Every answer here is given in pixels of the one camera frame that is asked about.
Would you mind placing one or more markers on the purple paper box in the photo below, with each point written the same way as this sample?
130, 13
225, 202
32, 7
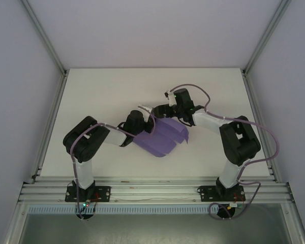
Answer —
162, 139

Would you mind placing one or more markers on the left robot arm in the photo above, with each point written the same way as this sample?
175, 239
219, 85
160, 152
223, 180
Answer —
86, 172

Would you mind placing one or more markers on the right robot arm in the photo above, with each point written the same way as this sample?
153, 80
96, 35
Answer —
228, 175

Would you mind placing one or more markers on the small connector board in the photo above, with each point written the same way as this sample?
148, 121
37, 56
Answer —
86, 204
235, 205

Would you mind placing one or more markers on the grey sheet metal panel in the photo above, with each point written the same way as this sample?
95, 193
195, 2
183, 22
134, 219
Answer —
152, 228

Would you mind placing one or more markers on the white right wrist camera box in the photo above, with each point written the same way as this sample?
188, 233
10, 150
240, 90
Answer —
170, 97

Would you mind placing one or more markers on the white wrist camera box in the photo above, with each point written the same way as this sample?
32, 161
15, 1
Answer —
170, 97
145, 108

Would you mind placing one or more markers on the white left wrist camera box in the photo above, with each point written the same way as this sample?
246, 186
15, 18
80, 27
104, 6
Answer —
145, 108

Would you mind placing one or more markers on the wide aluminium mounting rail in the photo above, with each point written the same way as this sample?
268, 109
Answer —
155, 189

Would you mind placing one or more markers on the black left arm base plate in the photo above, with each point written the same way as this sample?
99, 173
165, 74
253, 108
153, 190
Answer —
104, 193

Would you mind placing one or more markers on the aluminium side rail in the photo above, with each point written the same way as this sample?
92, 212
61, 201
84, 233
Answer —
50, 122
259, 119

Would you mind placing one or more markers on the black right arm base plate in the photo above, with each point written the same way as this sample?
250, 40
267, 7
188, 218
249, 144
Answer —
206, 193

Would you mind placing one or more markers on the aluminium frame post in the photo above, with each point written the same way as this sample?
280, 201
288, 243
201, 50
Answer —
44, 38
267, 35

